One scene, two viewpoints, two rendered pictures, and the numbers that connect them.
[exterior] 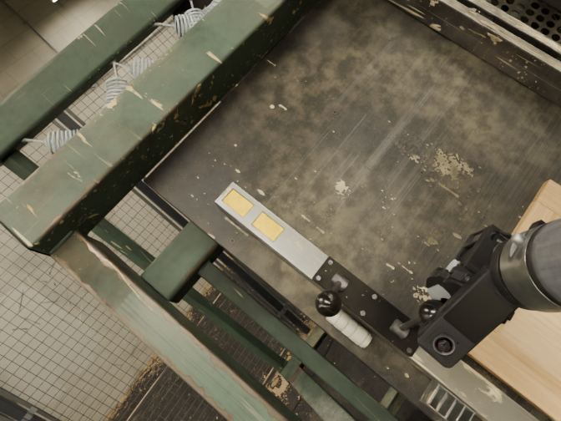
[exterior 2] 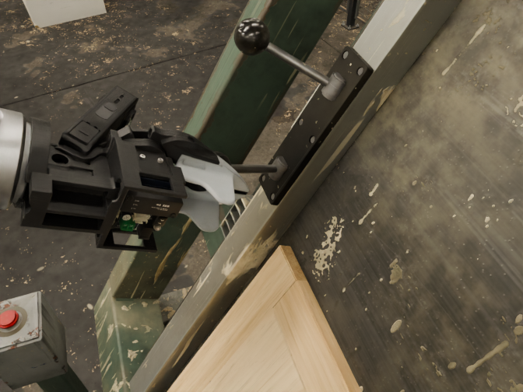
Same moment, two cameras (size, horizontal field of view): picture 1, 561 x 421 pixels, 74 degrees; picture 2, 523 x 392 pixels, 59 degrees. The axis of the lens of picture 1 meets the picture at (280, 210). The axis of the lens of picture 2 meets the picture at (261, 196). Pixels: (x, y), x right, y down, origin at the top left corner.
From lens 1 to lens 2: 0.59 m
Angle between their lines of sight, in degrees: 72
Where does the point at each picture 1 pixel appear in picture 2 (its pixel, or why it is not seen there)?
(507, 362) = (251, 306)
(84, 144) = not seen: outside the picture
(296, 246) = (398, 13)
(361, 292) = (318, 119)
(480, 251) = (116, 159)
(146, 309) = not seen: outside the picture
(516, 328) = (272, 338)
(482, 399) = (226, 253)
